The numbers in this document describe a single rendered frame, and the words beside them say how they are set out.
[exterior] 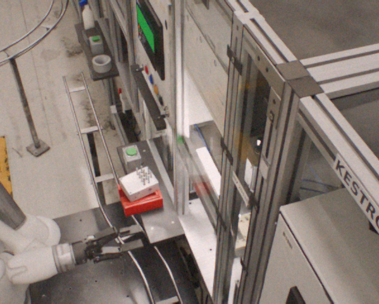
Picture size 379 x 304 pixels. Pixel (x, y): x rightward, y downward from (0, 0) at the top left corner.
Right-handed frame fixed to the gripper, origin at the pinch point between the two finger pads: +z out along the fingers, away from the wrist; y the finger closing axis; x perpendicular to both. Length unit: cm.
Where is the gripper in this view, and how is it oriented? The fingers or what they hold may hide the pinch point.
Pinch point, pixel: (133, 237)
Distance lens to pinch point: 171.5
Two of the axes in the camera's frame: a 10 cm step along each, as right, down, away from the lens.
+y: 0.0, -6.9, -7.3
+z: 9.4, -2.4, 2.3
